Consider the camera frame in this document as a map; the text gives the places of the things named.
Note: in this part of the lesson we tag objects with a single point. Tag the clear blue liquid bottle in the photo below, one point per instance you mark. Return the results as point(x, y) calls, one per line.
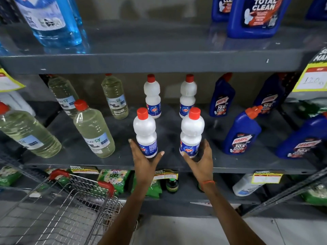
point(83, 35)
point(48, 20)

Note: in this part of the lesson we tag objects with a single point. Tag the gray metal shelving rack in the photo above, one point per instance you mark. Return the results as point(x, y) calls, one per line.
point(163, 61)

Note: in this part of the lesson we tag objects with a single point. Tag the white plastic jug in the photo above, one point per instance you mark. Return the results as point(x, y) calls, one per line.
point(18, 102)

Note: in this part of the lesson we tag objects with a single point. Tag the person's left hand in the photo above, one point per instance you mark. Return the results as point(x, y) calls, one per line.
point(144, 165)

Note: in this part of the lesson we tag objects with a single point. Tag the white plastic bottle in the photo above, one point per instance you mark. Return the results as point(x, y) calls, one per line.
point(245, 187)

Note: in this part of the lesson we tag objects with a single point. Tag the person's left forearm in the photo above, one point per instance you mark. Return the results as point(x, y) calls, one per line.
point(127, 211)

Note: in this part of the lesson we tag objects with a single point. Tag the person's right thumb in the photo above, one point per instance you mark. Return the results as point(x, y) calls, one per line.
point(186, 156)

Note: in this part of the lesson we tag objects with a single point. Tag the person's left thumb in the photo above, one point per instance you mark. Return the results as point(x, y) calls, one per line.
point(159, 156)

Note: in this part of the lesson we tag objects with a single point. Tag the person's right hand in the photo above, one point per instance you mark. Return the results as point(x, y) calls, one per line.
point(203, 168)

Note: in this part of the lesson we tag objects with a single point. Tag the green detergent packet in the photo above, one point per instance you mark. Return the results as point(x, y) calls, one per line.
point(116, 178)
point(9, 174)
point(61, 179)
point(152, 187)
point(315, 195)

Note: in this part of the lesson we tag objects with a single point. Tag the dark bottle green label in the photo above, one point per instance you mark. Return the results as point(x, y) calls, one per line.
point(172, 185)

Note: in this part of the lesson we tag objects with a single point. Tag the large blue toilet cleaner bottle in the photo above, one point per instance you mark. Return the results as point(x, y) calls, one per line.
point(316, 8)
point(219, 8)
point(258, 17)

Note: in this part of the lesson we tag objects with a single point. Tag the clear yellowish liquid bottle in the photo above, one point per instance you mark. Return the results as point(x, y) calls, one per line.
point(28, 132)
point(115, 96)
point(62, 93)
point(93, 130)

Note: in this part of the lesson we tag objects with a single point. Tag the person's right forearm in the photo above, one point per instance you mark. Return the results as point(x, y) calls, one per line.
point(230, 214)

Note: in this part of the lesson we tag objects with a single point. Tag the orange thread wristband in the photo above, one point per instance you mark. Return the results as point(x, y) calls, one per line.
point(207, 182)

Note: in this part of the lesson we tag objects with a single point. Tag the large yellow price tag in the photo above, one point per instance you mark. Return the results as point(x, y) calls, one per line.
point(311, 73)

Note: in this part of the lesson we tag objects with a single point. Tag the white red-capped cleaner bottle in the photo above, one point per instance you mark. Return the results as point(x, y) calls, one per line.
point(152, 95)
point(145, 130)
point(192, 130)
point(188, 94)

